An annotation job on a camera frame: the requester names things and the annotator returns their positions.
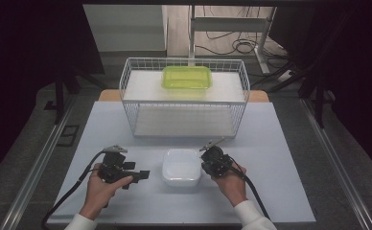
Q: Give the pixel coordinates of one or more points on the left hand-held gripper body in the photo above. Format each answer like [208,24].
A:
[112,167]

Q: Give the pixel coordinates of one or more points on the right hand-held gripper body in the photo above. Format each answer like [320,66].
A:
[220,161]

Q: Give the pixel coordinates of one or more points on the white plastic container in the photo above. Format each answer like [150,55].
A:
[181,167]

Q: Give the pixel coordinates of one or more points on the green plastic container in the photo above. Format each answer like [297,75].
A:
[186,77]

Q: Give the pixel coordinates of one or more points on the person's right hand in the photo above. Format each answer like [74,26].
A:
[232,188]

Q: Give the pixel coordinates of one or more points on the person's left hand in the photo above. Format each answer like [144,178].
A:
[99,195]

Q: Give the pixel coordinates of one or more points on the white table cover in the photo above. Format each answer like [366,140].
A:
[270,159]

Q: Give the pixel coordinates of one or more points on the person's left white sleeve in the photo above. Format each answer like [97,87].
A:
[80,223]

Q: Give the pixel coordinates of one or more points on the person's white sleeve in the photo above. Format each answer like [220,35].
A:
[254,217]
[80,223]

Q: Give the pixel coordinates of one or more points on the person's right white sleeve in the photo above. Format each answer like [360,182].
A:
[254,217]

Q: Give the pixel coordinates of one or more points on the black metal stand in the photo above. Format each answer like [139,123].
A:
[319,102]
[59,96]

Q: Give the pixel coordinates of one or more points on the white power strip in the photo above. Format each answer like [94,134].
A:
[284,76]

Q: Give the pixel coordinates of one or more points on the white cabinet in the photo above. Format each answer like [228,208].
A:
[126,28]

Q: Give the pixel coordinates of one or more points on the dark curtain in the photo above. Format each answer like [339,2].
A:
[360,80]
[21,64]

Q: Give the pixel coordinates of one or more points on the aluminium rail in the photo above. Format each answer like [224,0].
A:
[34,172]
[337,169]

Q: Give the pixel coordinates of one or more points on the white metal desk frame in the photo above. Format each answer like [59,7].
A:
[228,24]

